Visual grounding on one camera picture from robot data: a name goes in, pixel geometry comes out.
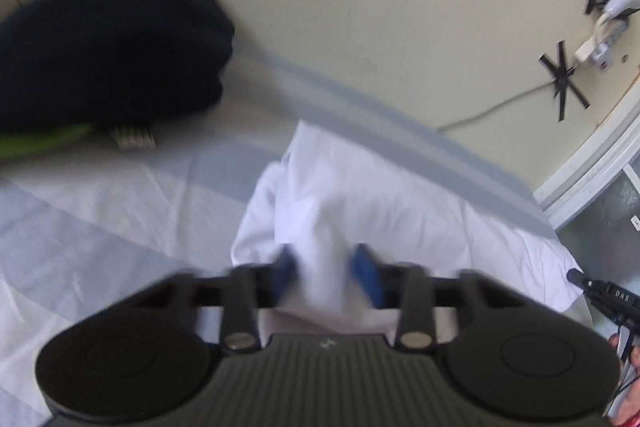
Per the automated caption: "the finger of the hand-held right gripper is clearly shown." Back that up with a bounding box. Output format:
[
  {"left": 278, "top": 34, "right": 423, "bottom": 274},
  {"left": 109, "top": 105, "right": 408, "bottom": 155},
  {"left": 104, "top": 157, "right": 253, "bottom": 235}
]
[{"left": 566, "top": 269, "right": 608, "bottom": 304}]

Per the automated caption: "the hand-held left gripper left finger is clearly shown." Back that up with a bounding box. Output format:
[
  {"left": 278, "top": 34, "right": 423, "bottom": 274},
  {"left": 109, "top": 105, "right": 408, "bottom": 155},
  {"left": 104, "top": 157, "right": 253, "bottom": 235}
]
[{"left": 135, "top": 247, "right": 301, "bottom": 354}]

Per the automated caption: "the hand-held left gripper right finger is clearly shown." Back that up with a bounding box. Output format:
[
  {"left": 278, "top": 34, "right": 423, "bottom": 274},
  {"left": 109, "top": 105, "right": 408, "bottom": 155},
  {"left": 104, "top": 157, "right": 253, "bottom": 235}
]
[{"left": 350, "top": 244, "right": 526, "bottom": 352}]

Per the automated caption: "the white printed t-shirt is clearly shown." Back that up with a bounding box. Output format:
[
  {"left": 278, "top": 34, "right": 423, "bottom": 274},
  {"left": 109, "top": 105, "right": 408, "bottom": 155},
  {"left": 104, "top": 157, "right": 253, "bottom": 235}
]
[{"left": 231, "top": 119, "right": 593, "bottom": 338}]

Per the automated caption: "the person's right hand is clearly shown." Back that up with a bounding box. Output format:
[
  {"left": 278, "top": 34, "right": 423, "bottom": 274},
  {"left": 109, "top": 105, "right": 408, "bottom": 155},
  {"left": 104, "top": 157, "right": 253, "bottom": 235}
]
[{"left": 607, "top": 332, "right": 640, "bottom": 427}]

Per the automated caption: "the blue and white bedsheet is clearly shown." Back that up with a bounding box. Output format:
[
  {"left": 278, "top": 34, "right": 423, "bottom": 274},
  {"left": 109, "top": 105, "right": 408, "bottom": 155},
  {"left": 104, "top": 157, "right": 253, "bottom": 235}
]
[{"left": 0, "top": 47, "right": 596, "bottom": 427}]

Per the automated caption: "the green striped white cloth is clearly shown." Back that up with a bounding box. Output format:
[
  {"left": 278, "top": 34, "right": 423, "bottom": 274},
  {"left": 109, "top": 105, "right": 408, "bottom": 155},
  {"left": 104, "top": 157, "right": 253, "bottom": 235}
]
[{"left": 110, "top": 123, "right": 157, "bottom": 152}]

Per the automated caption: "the white power strip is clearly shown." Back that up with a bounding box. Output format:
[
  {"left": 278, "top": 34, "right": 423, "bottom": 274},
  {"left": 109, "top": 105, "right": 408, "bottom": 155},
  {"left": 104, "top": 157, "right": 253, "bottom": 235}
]
[{"left": 574, "top": 19, "right": 629, "bottom": 70}]

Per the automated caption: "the green folded towel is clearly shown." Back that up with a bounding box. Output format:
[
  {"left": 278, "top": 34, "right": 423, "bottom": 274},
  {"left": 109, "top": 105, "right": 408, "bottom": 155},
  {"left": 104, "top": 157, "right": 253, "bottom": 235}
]
[{"left": 0, "top": 123, "right": 96, "bottom": 162}]

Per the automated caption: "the dark navy folded cloth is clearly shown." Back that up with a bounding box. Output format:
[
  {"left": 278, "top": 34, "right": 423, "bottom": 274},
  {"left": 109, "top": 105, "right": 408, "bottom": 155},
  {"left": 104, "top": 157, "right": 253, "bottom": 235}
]
[{"left": 0, "top": 0, "right": 236, "bottom": 132}]

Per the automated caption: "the white window frame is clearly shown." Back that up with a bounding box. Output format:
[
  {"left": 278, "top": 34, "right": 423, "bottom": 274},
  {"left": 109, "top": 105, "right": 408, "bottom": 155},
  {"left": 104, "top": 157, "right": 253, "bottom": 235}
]
[{"left": 532, "top": 72, "right": 640, "bottom": 230}]

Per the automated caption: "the white wall cable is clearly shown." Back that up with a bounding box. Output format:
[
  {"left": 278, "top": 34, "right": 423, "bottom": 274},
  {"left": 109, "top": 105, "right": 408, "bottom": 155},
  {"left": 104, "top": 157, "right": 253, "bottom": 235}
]
[{"left": 437, "top": 81, "right": 562, "bottom": 134}]

